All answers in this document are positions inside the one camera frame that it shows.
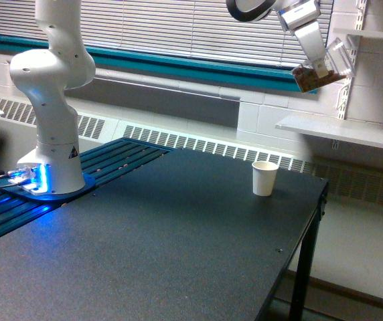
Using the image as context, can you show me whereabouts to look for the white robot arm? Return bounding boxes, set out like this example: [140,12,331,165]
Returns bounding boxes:
[9,1,327,197]

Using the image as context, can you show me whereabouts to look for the white paper cup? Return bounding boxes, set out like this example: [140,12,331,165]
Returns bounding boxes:
[252,161,279,197]

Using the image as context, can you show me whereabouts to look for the lower white wall shelf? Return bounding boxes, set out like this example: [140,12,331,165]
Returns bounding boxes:
[275,114,383,149]

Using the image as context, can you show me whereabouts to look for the white window blinds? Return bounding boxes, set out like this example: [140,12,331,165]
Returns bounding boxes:
[0,0,334,70]

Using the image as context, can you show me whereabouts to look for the white wall shelf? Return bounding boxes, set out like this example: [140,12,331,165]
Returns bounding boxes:
[333,28,383,39]
[275,114,383,149]

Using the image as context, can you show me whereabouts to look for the clear plastic cup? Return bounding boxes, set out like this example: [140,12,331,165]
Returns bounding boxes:
[292,37,355,93]

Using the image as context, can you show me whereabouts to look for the white shelf bracket rail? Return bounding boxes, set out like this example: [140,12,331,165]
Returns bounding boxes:
[336,0,367,120]

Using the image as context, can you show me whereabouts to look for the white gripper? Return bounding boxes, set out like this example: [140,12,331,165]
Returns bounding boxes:
[277,1,328,78]

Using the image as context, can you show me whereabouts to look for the black table leg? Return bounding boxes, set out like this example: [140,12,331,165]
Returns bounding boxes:
[289,183,329,320]

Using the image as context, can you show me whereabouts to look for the upper white wall shelf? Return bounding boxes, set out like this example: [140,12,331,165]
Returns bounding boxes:
[333,28,383,39]

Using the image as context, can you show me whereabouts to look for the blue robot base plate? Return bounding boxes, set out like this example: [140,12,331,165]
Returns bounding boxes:
[0,173,96,203]

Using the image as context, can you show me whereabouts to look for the blue slotted aluminium rail bed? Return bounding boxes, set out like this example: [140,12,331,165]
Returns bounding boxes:
[0,138,173,237]

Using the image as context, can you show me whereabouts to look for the white baseboard radiator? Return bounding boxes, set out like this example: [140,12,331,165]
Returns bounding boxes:
[0,94,383,210]

